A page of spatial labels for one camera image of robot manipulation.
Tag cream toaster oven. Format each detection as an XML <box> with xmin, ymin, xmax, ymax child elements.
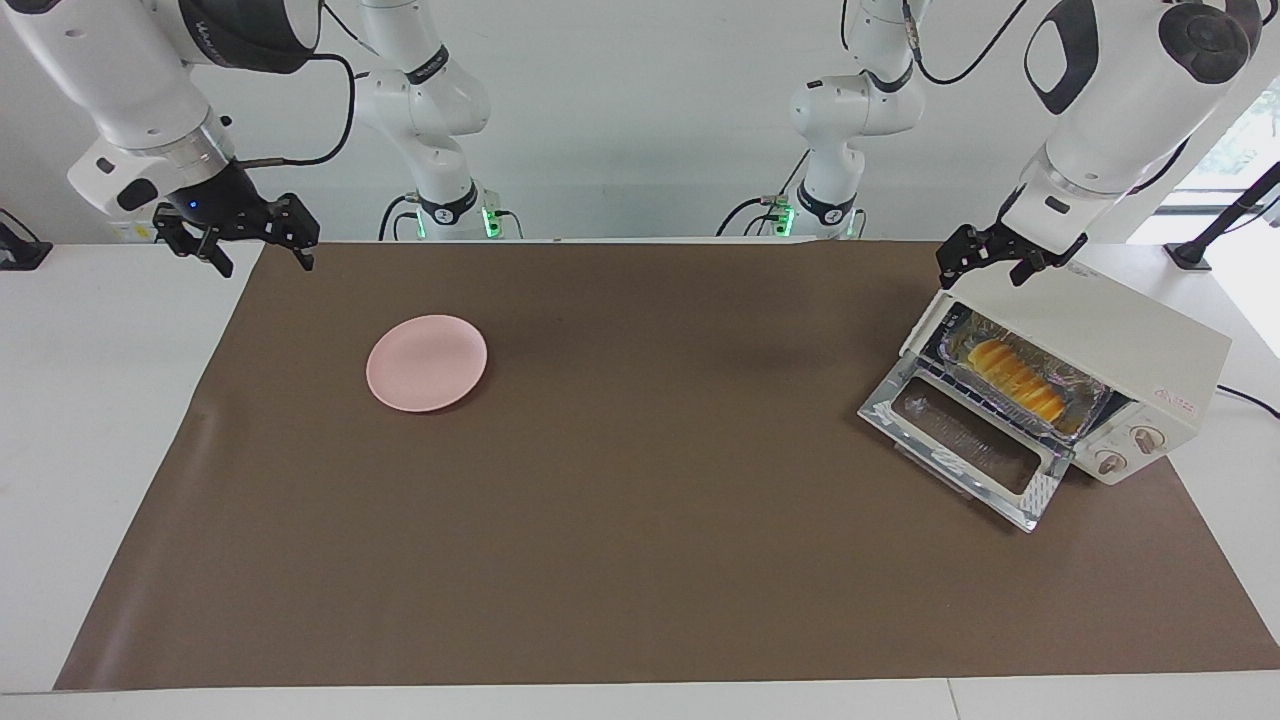
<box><xmin>857</xmin><ymin>250</ymin><xmax>1233</xmax><ymax>534</ymax></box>

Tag yellow sliced bread loaf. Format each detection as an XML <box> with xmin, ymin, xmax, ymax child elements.
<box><xmin>968</xmin><ymin>338</ymin><xmax>1066</xmax><ymax>423</ymax></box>

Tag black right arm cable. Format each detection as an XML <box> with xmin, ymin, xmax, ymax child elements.
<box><xmin>240</xmin><ymin>0</ymin><xmax>357</xmax><ymax>167</ymax></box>

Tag black camera stand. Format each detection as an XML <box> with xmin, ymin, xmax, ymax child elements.
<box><xmin>1165</xmin><ymin>160</ymin><xmax>1280</xmax><ymax>271</ymax></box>

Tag black oven power cable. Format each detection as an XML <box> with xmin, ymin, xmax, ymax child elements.
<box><xmin>1215</xmin><ymin>385</ymin><xmax>1280</xmax><ymax>421</ymax></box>

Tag black base cable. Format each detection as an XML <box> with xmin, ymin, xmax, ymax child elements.
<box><xmin>715</xmin><ymin>150</ymin><xmax>803</xmax><ymax>239</ymax></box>
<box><xmin>378</xmin><ymin>193</ymin><xmax>421</xmax><ymax>241</ymax></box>

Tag pink round plate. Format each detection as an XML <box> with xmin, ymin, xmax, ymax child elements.
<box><xmin>365</xmin><ymin>314</ymin><xmax>489</xmax><ymax>413</ymax></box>

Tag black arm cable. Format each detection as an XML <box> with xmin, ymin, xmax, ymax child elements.
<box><xmin>240</xmin><ymin>0</ymin><xmax>357</xmax><ymax>167</ymax></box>
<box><xmin>900</xmin><ymin>0</ymin><xmax>1031</xmax><ymax>86</ymax></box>

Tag aluminium foil tray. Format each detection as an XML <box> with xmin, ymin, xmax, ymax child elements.
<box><xmin>940</xmin><ymin>308</ymin><xmax>1111</xmax><ymax>441</ymax></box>

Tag glass oven door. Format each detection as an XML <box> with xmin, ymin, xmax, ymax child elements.
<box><xmin>857</xmin><ymin>355</ymin><xmax>1073</xmax><ymax>534</ymax></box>

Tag black table clamp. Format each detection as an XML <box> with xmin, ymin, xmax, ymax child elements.
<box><xmin>0</xmin><ymin>208</ymin><xmax>53</xmax><ymax>271</ymax></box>

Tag brown table mat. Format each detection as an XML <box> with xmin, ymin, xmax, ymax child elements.
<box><xmin>53</xmin><ymin>240</ymin><xmax>1280</xmax><ymax>691</ymax></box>

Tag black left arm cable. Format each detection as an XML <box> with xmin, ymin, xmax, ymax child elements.
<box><xmin>900</xmin><ymin>0</ymin><xmax>1031</xmax><ymax>86</ymax></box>

